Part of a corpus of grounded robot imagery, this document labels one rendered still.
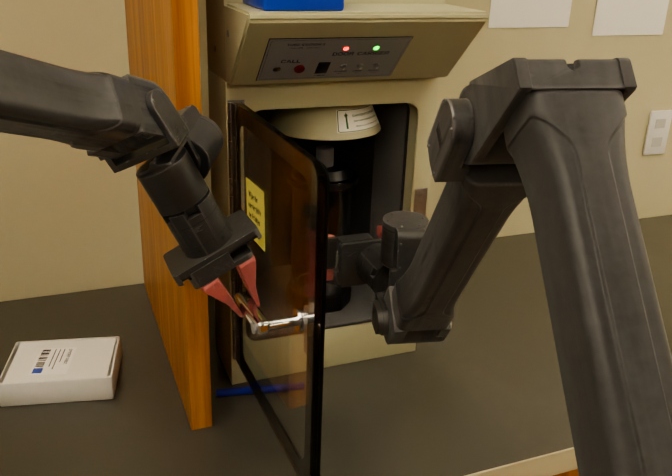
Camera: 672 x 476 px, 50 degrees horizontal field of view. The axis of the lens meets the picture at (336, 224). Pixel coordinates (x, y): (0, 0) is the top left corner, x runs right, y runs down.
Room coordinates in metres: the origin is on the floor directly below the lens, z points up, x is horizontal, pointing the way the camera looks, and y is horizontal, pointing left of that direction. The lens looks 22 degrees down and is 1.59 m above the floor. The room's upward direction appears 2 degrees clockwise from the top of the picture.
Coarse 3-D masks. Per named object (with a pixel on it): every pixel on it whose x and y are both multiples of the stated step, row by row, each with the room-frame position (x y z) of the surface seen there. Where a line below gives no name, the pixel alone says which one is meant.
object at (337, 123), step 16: (288, 112) 1.06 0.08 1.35; (304, 112) 1.04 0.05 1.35; (320, 112) 1.04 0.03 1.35; (336, 112) 1.04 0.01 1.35; (352, 112) 1.05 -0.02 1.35; (368, 112) 1.08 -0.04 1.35; (288, 128) 1.05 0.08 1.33; (304, 128) 1.03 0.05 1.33; (320, 128) 1.03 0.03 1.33; (336, 128) 1.03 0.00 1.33; (352, 128) 1.04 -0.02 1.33; (368, 128) 1.06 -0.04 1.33
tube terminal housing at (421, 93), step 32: (224, 0) 0.95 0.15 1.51; (352, 0) 1.02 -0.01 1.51; (384, 0) 1.04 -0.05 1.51; (416, 0) 1.05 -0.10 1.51; (224, 32) 0.95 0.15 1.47; (224, 64) 0.95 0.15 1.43; (224, 96) 0.96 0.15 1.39; (256, 96) 0.97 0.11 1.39; (288, 96) 0.98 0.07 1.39; (320, 96) 1.00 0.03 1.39; (352, 96) 1.02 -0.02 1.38; (384, 96) 1.04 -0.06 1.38; (416, 96) 1.06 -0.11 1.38; (224, 128) 0.96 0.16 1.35; (416, 128) 1.09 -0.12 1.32; (224, 160) 0.96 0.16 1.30; (416, 160) 1.06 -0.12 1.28; (224, 192) 0.97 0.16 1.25; (224, 320) 0.99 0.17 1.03; (224, 352) 0.99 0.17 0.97; (352, 352) 1.03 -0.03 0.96; (384, 352) 1.05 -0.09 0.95
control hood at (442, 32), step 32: (256, 32) 0.86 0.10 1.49; (288, 32) 0.88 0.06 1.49; (320, 32) 0.89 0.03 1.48; (352, 32) 0.91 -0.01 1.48; (384, 32) 0.93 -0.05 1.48; (416, 32) 0.95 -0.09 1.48; (448, 32) 0.96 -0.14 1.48; (256, 64) 0.91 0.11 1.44; (416, 64) 1.00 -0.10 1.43; (448, 64) 1.02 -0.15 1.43
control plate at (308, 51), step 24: (288, 48) 0.90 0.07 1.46; (312, 48) 0.91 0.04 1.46; (336, 48) 0.92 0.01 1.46; (360, 48) 0.94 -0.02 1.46; (384, 48) 0.95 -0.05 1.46; (264, 72) 0.92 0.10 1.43; (288, 72) 0.94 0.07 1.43; (312, 72) 0.95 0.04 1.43; (336, 72) 0.96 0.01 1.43; (360, 72) 0.98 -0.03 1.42; (384, 72) 0.99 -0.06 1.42
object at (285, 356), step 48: (240, 144) 0.90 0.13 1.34; (288, 144) 0.74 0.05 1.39; (240, 192) 0.91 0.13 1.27; (288, 192) 0.73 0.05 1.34; (288, 240) 0.73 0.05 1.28; (240, 288) 0.91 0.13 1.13; (288, 288) 0.73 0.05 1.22; (240, 336) 0.92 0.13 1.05; (288, 336) 0.73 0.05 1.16; (288, 384) 0.73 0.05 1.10; (288, 432) 0.73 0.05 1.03
